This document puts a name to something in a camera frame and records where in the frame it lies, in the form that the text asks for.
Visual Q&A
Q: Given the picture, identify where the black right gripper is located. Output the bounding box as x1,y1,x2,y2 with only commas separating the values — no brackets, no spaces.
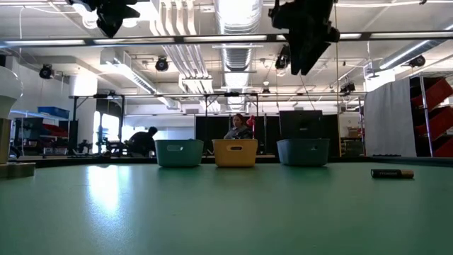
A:
268,0,341,77

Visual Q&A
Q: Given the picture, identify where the red bin shelving rack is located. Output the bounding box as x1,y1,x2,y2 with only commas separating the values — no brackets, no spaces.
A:
409,75,453,159

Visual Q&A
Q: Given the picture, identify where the silver ventilation duct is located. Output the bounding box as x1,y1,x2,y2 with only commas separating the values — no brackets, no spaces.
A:
213,0,265,113

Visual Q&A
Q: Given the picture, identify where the orange plastic bin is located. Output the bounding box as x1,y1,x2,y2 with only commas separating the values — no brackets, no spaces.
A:
212,138,259,168

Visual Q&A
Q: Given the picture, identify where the teal plastic bin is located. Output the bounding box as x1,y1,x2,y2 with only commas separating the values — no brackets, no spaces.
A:
154,139,205,169

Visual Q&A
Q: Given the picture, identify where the brass lamp with white bulb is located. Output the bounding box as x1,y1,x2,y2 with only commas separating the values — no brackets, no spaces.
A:
0,65,36,179

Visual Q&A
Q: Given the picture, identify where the black monitor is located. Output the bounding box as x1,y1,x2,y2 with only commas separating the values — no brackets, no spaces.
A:
279,110,323,140

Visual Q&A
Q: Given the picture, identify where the black aluminium table frame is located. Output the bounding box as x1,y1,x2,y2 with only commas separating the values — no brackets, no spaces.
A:
8,154,453,168

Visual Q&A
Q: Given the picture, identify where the black ceiling spot lamp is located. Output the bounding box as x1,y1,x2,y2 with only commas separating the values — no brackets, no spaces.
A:
38,63,56,80
154,56,170,72
408,55,427,69
340,81,357,96

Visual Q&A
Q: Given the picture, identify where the black overhead camera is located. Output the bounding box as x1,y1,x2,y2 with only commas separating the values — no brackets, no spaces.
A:
274,43,293,77

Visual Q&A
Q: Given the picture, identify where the red hanging object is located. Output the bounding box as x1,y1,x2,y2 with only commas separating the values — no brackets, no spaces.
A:
246,115,256,140

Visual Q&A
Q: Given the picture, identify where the grey plastic bin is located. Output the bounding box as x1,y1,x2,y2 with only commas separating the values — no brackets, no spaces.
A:
276,138,331,168

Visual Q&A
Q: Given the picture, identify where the green table mat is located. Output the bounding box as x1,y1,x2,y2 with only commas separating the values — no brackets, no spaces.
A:
0,161,453,255

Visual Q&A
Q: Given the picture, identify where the white ceiling duct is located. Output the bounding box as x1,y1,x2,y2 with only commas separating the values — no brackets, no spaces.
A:
69,0,181,111

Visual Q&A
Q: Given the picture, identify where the person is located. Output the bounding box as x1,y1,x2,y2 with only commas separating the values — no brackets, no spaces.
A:
125,126,159,158
223,113,253,140

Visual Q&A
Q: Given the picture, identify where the overhead rig light bar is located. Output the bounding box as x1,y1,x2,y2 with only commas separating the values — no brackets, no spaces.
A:
0,30,453,49

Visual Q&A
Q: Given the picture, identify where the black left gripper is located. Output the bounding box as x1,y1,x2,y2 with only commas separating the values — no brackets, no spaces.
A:
67,0,142,39

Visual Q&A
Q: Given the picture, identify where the black partition panel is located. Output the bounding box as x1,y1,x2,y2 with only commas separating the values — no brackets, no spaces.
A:
195,115,281,155

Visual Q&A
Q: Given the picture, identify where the white curtain partition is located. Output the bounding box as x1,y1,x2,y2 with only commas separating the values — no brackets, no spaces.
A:
363,76,418,159

